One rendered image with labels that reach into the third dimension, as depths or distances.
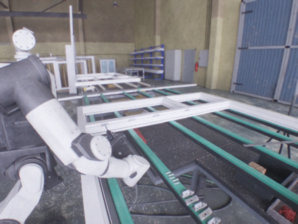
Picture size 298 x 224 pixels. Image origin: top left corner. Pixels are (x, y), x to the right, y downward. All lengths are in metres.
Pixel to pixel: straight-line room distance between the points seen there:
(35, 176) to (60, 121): 0.39
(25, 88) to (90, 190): 0.34
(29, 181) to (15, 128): 0.25
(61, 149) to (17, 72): 0.21
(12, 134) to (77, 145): 0.30
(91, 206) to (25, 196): 0.43
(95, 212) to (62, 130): 0.23
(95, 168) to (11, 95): 0.28
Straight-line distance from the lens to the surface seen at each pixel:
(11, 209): 0.93
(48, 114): 0.42
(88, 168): 0.47
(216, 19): 8.37
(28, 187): 0.80
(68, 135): 0.41
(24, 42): 0.65
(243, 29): 7.79
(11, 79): 0.44
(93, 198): 0.49
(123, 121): 0.99
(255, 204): 1.05
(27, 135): 0.65
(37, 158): 0.76
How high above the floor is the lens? 1.30
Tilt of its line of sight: 19 degrees down
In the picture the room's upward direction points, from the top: straight up
